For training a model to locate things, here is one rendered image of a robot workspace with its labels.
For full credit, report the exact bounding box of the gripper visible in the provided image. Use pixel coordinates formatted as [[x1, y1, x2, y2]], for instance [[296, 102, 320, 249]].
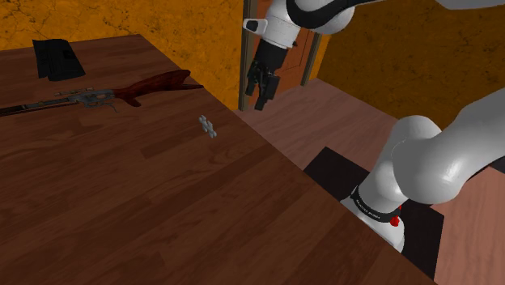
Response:
[[244, 39, 291, 112]]

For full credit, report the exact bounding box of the brown wooden door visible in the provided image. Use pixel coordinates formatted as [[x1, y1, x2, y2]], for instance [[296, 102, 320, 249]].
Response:
[[237, 0, 324, 112]]

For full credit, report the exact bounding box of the small grey metal jack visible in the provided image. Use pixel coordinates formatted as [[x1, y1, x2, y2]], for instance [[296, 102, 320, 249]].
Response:
[[198, 115, 218, 139]]

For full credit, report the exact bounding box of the wooden stock rifle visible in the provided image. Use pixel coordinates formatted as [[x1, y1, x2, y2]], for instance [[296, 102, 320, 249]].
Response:
[[0, 70, 205, 117]]

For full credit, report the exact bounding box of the black folded cloth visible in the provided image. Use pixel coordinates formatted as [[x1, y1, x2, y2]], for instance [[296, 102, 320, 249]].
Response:
[[32, 38, 87, 83]]

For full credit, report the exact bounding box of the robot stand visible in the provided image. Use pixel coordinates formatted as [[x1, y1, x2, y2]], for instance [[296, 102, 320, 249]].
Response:
[[303, 146, 445, 281]]

